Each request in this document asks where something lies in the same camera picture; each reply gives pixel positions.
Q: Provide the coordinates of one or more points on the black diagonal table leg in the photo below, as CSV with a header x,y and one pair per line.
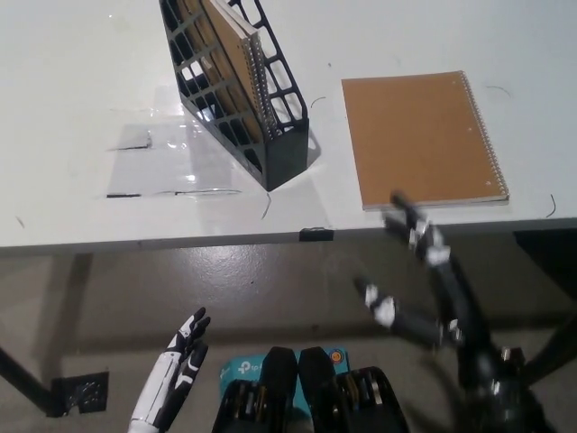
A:
x,y
554,347
22,376

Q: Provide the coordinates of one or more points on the teal router box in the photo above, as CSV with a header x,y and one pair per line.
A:
x,y
239,367

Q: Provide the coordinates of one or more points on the brown spiral notebook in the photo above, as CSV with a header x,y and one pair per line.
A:
x,y
414,135
230,58

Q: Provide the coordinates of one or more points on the black lattice book holder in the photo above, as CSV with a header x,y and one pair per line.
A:
x,y
288,158

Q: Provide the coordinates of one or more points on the white and black left hand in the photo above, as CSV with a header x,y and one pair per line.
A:
x,y
173,365

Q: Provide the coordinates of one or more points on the grey table leg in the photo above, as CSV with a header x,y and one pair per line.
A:
x,y
74,288

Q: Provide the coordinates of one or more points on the clear plastic sheet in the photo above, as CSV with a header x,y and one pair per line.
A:
x,y
149,167

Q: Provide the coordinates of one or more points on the black and white right hand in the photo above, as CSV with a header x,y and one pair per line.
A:
x,y
451,288

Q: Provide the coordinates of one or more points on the black table edge clip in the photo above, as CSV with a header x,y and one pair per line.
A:
x,y
316,234

